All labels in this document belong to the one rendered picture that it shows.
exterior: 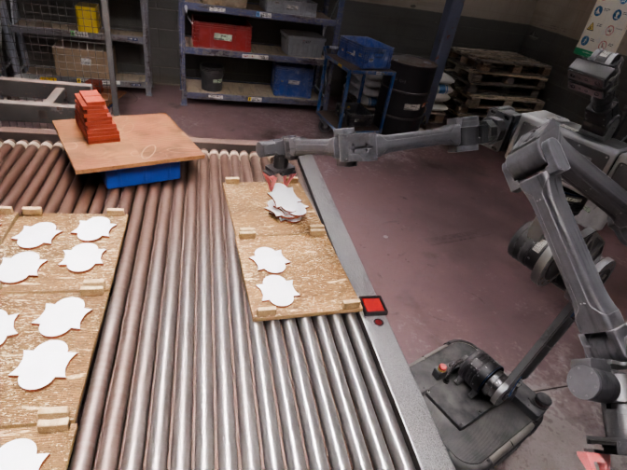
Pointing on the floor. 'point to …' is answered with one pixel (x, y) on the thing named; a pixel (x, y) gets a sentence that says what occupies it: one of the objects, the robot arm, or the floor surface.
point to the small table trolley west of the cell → (347, 93)
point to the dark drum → (405, 93)
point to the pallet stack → (493, 81)
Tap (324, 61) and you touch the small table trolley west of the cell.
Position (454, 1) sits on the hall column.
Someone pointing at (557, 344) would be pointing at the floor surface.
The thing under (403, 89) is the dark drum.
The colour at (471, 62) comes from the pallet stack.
